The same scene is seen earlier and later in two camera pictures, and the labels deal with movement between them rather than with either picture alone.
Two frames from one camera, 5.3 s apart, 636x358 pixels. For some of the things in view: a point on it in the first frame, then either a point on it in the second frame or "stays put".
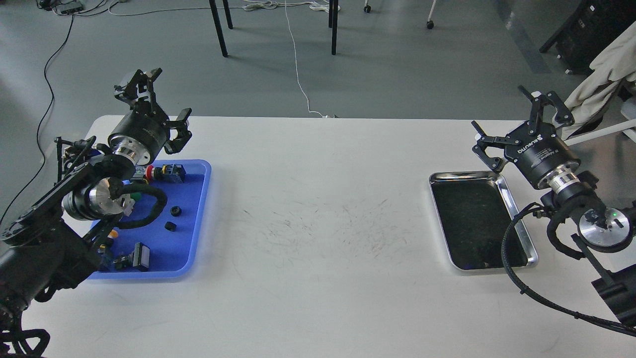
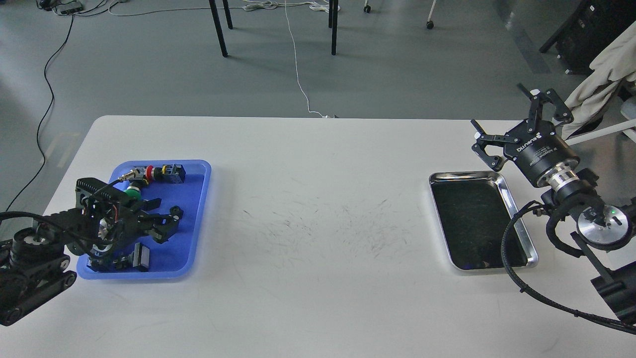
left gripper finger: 181,124 to 161,226
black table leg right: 333,19 stays put
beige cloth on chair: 616,61 stays put
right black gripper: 536,149 stays put
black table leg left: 218,28 stays put
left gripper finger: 139,85 to 146,205
